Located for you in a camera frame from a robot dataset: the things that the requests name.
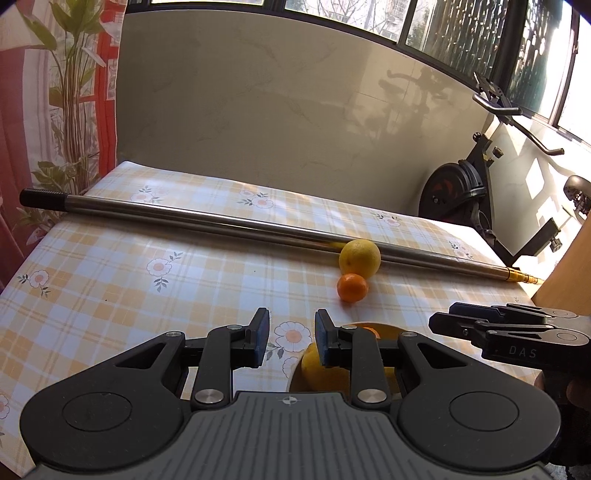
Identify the plaid floral tablecloth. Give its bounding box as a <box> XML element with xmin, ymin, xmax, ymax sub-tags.
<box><xmin>0</xmin><ymin>159</ymin><xmax>539</xmax><ymax>479</ymax></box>

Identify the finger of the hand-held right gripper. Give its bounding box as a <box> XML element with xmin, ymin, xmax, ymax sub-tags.
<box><xmin>450</xmin><ymin>302</ymin><xmax>591</xmax><ymax>326</ymax></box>
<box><xmin>428</xmin><ymin>312</ymin><xmax>591</xmax><ymax>352</ymax></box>

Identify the window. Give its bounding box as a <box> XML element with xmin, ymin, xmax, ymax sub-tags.
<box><xmin>124</xmin><ymin>0</ymin><xmax>591</xmax><ymax>149</ymax></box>

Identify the person's right hand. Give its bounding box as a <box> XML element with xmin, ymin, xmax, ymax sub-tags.
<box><xmin>534</xmin><ymin>370</ymin><xmax>591</xmax><ymax>409</ymax></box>

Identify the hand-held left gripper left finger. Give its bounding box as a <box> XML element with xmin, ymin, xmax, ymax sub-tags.
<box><xmin>113</xmin><ymin>307</ymin><xmax>271</xmax><ymax>412</ymax></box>

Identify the long metal pole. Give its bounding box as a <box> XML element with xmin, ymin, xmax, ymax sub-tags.
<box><xmin>20</xmin><ymin>188</ymin><xmax>544</xmax><ymax>285</ymax></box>

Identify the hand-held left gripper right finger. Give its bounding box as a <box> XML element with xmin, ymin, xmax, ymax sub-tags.
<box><xmin>314</xmin><ymin>308</ymin><xmax>468</xmax><ymax>411</ymax></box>

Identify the wooden board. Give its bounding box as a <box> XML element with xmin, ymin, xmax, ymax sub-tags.
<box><xmin>537</xmin><ymin>226</ymin><xmax>591</xmax><ymax>315</ymax></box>

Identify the red floral curtain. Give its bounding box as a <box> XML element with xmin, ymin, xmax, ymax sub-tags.
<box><xmin>0</xmin><ymin>0</ymin><xmax>129</xmax><ymax>289</ymax></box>

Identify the black exercise bike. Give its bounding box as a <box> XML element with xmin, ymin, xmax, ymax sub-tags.
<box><xmin>418</xmin><ymin>71</ymin><xmax>591</xmax><ymax>269</ymax></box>

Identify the beige round plate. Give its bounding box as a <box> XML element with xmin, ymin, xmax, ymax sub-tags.
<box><xmin>286</xmin><ymin>320</ymin><xmax>403</xmax><ymax>396</ymax></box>

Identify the large pointed yellow lemon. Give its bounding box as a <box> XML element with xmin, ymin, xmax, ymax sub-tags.
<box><xmin>301</xmin><ymin>342</ymin><xmax>352</xmax><ymax>394</ymax></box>

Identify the round yellow lemon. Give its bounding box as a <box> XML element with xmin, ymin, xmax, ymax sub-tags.
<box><xmin>339</xmin><ymin>239</ymin><xmax>382</xmax><ymax>280</ymax></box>

